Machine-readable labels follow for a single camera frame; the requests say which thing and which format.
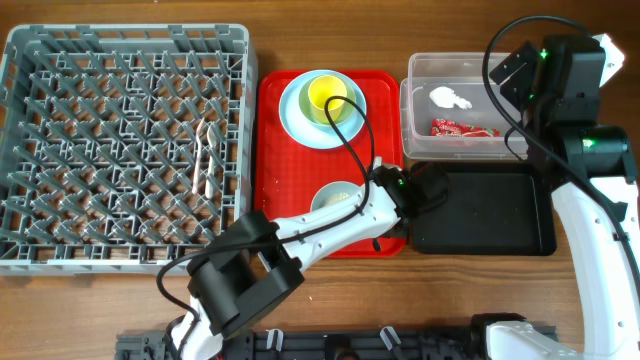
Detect black plastic tray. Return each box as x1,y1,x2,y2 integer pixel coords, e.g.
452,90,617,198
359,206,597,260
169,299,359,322
411,162,557,256

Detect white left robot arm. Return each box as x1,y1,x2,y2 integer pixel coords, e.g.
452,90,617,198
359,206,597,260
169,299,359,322
156,164,449,359

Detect red candy wrapper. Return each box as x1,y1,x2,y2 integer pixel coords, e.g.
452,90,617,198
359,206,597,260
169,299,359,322
430,118,500,137

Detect rice and meat leftovers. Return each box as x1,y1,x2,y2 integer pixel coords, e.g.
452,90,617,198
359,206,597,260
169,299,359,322
322,192,350,207

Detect grey dishwasher rack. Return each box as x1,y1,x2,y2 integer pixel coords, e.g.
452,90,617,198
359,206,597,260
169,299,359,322
1,24,258,276

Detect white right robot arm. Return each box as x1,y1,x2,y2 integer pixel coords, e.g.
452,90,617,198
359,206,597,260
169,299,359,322
481,34,639,359

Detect light blue food bowl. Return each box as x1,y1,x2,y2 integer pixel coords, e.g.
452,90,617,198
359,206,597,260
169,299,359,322
310,181,361,212

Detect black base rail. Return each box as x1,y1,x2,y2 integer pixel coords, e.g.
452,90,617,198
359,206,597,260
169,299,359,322
115,326,481,360

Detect white plastic spoon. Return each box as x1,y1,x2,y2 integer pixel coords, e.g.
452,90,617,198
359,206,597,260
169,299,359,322
205,122,221,199

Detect white napkin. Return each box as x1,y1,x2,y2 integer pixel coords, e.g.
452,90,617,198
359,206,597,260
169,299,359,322
429,86,472,110

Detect yellow plastic cup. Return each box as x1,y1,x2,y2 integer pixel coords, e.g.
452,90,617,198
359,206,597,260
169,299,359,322
307,75,348,125

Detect red plastic tray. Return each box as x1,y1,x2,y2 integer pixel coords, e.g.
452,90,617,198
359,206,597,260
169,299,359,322
252,69,408,259

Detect clear plastic bin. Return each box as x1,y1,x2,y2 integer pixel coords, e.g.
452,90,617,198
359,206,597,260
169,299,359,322
400,52,528,161

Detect light blue plate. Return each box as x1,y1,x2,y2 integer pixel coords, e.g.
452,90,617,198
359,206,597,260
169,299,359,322
278,70,367,150

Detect pink plastic fork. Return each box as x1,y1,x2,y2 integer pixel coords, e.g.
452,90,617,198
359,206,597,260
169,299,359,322
191,120,204,195

